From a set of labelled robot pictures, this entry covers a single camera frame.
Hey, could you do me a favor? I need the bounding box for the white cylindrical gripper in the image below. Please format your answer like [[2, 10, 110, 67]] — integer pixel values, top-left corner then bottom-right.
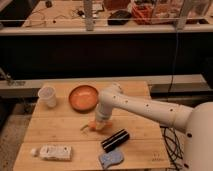
[[95, 105, 113, 131]]

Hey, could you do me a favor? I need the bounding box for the white plastic bottle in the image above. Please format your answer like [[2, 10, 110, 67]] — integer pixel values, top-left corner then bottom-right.
[[30, 145, 72, 161]]

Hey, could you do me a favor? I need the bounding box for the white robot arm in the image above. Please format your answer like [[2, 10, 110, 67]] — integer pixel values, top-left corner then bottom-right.
[[95, 83, 213, 171]]

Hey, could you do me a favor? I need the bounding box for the black mouse-like object on bench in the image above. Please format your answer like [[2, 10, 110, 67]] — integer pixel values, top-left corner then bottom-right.
[[107, 10, 132, 25]]

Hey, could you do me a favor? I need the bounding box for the blue sponge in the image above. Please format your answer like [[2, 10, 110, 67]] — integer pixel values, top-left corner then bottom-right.
[[98, 148, 124, 170]]

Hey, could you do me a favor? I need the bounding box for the black rectangular box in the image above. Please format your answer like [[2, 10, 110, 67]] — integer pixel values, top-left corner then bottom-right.
[[101, 129, 130, 153]]

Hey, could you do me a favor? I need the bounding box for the black floor cable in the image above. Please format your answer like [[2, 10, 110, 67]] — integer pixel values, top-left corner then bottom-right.
[[161, 125, 188, 171]]

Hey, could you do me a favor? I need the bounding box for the orange bin on bench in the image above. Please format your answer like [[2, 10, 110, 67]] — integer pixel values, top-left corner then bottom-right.
[[132, 5, 152, 25]]

